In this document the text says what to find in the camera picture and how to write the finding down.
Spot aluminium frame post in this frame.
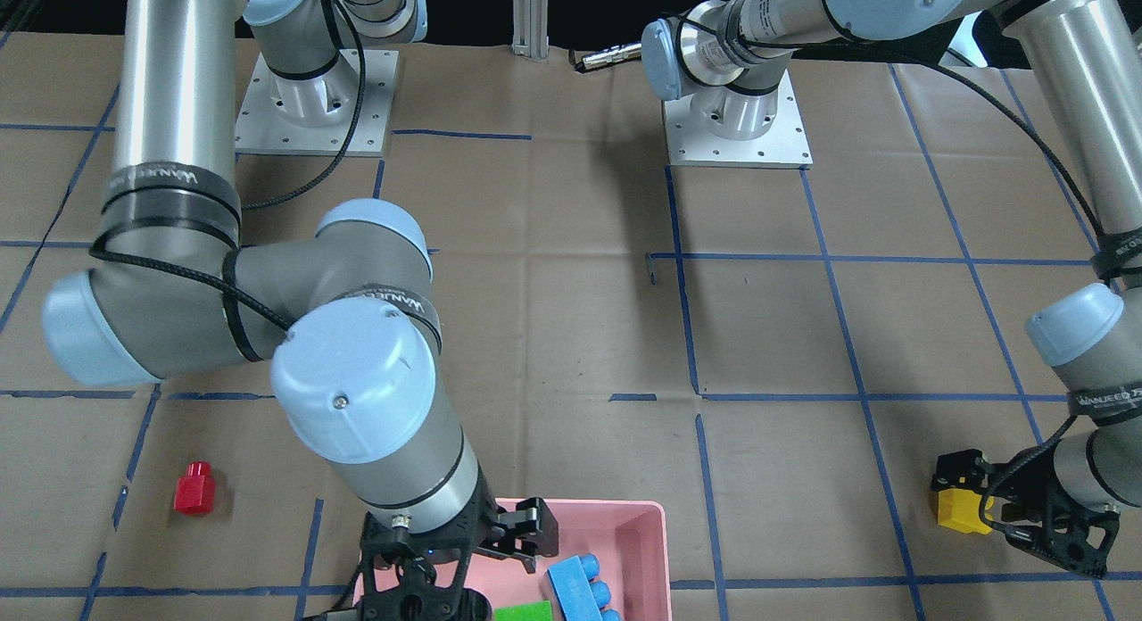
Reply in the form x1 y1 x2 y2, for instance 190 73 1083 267
510 0 550 63

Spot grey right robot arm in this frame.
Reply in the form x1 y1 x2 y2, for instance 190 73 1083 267
42 0 558 620

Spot yellow toy block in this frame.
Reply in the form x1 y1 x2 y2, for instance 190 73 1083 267
936 487 994 535

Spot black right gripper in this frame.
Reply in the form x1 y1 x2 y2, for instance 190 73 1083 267
317 469 560 620

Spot red toy block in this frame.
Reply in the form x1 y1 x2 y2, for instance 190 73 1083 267
174 461 216 516

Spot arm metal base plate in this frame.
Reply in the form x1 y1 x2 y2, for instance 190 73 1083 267
234 49 400 158
662 72 815 170

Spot blue toy block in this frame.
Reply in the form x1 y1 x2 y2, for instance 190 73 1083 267
546 553 624 620

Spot green toy block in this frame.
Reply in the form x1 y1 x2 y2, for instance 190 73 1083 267
493 600 554 621

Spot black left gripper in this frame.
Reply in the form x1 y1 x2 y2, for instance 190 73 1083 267
931 450 1121 579

